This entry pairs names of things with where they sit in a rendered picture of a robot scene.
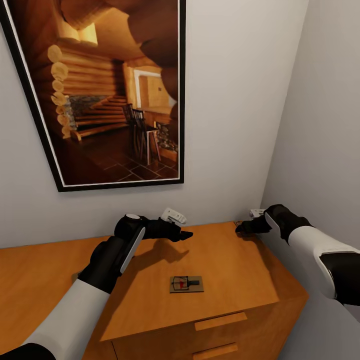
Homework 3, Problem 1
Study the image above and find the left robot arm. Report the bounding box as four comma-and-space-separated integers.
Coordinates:
0, 208, 194, 360

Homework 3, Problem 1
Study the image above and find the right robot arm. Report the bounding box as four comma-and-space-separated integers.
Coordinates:
235, 204, 360, 323

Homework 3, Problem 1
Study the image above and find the mousetrap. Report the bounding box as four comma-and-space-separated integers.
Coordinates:
234, 220, 254, 237
169, 276, 204, 294
71, 270, 83, 284

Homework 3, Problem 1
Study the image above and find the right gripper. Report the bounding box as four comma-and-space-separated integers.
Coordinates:
235, 218, 270, 234

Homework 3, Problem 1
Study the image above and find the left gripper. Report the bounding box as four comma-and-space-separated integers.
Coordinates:
155, 217, 194, 242

